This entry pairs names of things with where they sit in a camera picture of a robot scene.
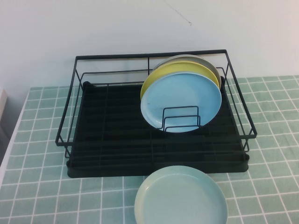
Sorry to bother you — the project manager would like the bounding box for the light blue plate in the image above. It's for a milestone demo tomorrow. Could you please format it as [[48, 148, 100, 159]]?
[[140, 71, 222, 133]]

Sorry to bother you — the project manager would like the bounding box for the yellow plate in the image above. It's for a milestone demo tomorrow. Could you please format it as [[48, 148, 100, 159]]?
[[140, 61, 222, 99]]

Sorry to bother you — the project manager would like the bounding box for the grey plate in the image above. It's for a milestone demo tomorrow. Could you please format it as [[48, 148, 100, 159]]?
[[151, 54, 221, 83]]

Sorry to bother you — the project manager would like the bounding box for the pale green plate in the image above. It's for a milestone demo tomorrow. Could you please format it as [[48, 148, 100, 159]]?
[[134, 165, 228, 224]]

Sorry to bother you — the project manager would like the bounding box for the black plastic drip tray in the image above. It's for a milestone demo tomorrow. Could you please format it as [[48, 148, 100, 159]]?
[[66, 80, 250, 179]]

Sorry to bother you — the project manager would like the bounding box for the green checkered tablecloth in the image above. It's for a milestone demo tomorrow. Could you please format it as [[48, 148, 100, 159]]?
[[0, 76, 299, 224]]

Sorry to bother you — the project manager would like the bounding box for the black wire dish rack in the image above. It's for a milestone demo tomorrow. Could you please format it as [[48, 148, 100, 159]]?
[[55, 49, 258, 161]]

